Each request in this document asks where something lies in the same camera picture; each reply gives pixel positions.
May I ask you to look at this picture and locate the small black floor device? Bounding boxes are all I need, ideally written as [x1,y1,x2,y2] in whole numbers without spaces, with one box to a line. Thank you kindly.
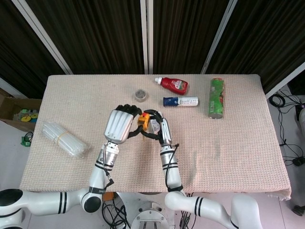
[292,156,305,167]

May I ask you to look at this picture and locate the blue and white bottle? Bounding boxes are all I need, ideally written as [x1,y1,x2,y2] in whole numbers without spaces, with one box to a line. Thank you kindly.
[163,96,200,108]

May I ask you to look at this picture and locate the brown cardboard box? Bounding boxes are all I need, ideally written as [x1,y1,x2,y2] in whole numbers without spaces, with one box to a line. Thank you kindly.
[0,88,42,132]

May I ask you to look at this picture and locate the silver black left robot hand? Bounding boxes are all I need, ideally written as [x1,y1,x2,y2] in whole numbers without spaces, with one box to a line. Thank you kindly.
[103,104,146,145]

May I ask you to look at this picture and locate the yellow tape measure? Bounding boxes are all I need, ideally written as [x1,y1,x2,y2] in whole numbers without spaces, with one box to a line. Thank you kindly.
[137,113,151,140]

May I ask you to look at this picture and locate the black shoe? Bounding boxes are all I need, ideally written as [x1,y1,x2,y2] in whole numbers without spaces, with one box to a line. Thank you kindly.
[292,204,305,217]

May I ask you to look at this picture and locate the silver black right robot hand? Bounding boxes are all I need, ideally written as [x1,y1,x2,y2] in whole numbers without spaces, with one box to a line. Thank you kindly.
[140,109,173,146]

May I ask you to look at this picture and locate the red ketchup bottle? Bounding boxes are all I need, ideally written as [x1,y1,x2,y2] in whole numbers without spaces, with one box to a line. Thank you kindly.
[154,77,189,95]

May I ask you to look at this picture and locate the white partition post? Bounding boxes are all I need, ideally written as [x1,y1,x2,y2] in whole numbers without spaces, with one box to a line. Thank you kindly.
[11,0,73,75]
[265,61,305,100]
[201,0,237,74]
[140,0,154,74]

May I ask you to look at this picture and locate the long black floor cable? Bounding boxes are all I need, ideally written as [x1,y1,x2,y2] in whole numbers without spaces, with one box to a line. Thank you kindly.
[276,95,305,165]

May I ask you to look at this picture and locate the colourful toy parts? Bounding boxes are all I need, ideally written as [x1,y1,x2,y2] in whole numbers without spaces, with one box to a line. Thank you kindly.
[13,108,39,124]

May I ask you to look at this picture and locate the coiled black cable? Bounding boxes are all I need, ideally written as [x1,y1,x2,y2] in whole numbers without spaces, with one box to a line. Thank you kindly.
[270,94,286,107]

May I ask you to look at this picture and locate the clear tape roll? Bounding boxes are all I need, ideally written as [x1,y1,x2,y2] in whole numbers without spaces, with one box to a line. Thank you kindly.
[133,88,148,102]

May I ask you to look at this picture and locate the small white printed box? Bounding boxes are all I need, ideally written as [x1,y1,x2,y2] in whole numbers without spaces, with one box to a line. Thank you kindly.
[149,111,165,134]

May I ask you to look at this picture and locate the green plastic object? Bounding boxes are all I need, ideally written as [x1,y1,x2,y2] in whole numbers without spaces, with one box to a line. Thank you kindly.
[20,132,34,146]

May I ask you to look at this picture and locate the beige woven tablecloth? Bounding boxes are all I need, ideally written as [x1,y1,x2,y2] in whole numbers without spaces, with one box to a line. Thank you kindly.
[19,74,293,200]

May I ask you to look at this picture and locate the green chips can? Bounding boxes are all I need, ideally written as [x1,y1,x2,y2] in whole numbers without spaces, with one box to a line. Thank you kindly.
[208,77,226,119]

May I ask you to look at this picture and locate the bundle of clear glue sticks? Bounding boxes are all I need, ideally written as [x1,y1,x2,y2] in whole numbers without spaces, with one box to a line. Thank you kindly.
[41,121,91,158]

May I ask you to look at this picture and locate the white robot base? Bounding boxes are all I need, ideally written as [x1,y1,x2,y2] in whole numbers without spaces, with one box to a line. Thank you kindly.
[115,191,183,229]

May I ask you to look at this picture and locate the black cable bundle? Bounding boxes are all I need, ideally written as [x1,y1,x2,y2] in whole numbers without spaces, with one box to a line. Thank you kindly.
[179,192,199,229]
[102,199,131,229]

